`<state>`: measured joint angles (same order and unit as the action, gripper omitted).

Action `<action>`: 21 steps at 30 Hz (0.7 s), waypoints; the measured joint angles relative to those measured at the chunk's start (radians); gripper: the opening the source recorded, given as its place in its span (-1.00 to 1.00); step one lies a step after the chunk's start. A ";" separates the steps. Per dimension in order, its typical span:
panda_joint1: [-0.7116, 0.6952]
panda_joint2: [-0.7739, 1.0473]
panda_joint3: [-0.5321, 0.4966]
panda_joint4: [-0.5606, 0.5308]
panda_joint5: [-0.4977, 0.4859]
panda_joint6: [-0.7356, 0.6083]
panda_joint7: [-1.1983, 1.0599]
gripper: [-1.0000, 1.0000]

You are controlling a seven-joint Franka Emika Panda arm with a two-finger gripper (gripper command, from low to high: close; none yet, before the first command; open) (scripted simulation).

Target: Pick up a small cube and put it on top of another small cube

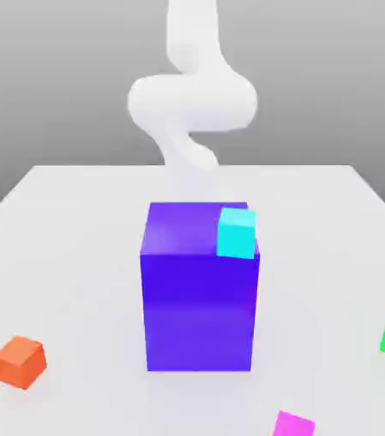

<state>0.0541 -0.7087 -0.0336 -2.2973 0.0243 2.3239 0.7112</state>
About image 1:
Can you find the small cyan cube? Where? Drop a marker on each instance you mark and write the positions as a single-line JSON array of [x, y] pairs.
[[235, 235]]

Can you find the large purple box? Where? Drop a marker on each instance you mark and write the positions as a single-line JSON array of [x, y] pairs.
[[197, 306]]

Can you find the small orange cube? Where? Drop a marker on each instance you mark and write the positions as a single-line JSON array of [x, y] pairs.
[[19, 362]]

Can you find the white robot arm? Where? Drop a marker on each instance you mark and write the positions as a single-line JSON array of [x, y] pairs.
[[192, 98]]

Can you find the small magenta cube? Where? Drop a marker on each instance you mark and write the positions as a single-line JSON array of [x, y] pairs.
[[293, 425]]

